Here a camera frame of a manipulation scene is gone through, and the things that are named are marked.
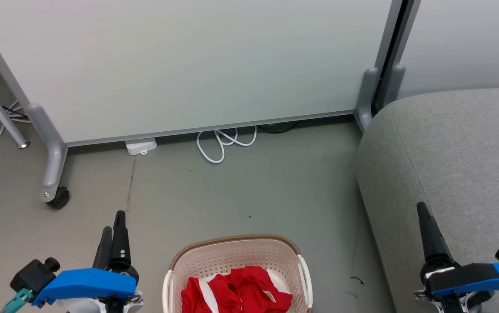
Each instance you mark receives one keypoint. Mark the small black curved scrap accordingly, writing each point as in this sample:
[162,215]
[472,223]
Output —
[356,278]

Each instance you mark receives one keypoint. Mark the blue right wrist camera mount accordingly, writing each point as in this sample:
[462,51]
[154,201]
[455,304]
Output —
[480,278]

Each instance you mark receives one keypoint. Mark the narrow white partition panel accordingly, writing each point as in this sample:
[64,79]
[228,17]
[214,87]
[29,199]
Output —
[462,43]

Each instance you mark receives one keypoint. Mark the red and white garment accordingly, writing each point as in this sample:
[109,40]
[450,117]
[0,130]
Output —
[241,289]

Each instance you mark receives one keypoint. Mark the grey fabric sofa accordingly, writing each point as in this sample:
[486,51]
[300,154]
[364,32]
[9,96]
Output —
[449,174]

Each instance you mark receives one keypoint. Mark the cream perforated laundry basket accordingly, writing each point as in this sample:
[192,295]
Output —
[232,254]

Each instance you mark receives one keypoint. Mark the large white partition panel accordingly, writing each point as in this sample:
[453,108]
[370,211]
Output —
[188,65]

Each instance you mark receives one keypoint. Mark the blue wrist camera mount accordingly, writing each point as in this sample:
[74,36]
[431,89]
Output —
[480,278]
[84,282]

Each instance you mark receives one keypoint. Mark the black caster wheel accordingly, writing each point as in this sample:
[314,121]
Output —
[59,198]

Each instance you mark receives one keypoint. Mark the grey partition foot with caster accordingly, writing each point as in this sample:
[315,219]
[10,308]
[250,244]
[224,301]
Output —
[51,148]

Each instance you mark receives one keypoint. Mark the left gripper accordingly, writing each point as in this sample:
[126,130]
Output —
[123,266]

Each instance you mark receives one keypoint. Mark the white power adapter box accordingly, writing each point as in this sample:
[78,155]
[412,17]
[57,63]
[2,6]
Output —
[141,146]

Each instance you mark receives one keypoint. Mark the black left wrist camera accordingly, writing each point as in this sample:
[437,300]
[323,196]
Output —
[34,274]

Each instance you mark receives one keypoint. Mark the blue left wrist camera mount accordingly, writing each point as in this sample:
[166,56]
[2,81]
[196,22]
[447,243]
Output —
[84,282]

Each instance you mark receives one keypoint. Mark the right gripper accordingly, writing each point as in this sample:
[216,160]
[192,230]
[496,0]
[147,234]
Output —
[454,304]

